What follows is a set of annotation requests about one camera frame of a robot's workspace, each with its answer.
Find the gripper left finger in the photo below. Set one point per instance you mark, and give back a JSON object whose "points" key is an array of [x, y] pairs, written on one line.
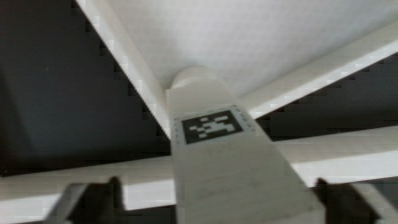
{"points": [[90, 204]]}

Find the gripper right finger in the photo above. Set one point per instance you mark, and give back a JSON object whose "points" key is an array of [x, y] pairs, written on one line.
{"points": [[362, 202]]}

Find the white short desk leg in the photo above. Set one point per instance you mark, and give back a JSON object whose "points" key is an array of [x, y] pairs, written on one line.
{"points": [[239, 187]]}

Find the white desk tabletop tray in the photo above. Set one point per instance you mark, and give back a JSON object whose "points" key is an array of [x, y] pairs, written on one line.
{"points": [[280, 45]]}

